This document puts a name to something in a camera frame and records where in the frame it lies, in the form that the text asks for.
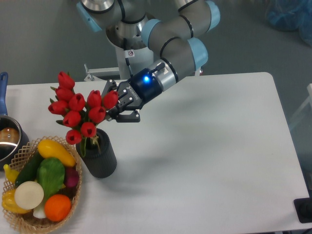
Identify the red tulip bouquet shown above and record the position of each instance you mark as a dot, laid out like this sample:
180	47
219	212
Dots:
80	114

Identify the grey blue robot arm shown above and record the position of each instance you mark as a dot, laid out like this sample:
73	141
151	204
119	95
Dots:
180	53

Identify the white round radish slice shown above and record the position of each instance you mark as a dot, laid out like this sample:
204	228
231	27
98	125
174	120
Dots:
29	195

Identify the woven wicker basket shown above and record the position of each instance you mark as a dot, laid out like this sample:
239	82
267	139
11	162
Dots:
27	223

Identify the dark grey ribbed vase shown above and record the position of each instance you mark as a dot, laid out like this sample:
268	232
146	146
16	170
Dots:
100	160

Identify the dark green cucumber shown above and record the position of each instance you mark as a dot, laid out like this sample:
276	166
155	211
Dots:
29	171

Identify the blue handled saucepan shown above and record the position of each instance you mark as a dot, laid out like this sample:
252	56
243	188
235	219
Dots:
12	136

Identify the orange fruit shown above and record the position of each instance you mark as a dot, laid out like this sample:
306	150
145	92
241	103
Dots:
57	207

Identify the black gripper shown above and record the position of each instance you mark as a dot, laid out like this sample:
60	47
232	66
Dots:
132	95

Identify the black device at table edge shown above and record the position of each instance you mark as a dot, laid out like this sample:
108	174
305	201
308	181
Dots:
303	207

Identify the purple red onion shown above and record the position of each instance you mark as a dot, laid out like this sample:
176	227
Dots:
71	177

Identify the yellow banana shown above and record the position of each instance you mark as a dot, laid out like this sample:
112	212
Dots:
10	173

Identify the green lettuce leaf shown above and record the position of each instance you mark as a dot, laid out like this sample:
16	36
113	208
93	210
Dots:
50	175

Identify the yellow squash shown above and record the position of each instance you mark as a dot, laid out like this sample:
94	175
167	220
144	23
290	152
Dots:
48	148

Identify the yellow bell pepper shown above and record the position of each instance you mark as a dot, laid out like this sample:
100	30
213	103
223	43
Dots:
8	203

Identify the white green leek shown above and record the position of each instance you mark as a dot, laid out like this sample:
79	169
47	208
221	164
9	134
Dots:
39	212

